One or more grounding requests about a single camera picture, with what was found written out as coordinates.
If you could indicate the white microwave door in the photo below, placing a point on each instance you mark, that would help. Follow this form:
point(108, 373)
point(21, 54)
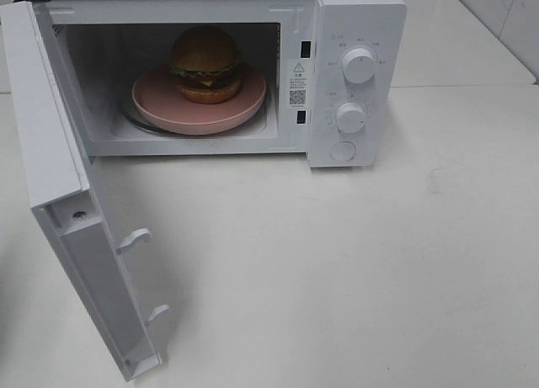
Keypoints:
point(64, 191)

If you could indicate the burger with lettuce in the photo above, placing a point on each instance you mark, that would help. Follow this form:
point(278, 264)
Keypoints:
point(205, 62)

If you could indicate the glass microwave turntable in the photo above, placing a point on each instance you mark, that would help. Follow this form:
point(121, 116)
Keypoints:
point(262, 124)

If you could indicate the upper white microwave knob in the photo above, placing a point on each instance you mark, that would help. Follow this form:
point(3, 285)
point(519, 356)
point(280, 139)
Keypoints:
point(359, 64)

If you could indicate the pink round plate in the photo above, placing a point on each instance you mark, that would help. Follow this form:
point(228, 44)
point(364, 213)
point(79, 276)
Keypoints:
point(159, 102)

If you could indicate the lower white microwave knob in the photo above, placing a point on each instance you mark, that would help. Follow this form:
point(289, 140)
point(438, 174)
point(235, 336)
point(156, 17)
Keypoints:
point(350, 118)

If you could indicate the white microwave knob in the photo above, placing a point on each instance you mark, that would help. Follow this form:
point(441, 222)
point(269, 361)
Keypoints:
point(359, 64)
point(350, 118)

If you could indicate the white warning sticker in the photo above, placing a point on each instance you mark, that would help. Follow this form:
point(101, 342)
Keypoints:
point(299, 74)

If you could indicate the white microwave oven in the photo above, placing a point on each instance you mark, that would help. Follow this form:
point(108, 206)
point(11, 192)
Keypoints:
point(111, 42)

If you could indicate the round door release button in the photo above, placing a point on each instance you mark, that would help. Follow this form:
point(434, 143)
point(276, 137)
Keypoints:
point(343, 151)

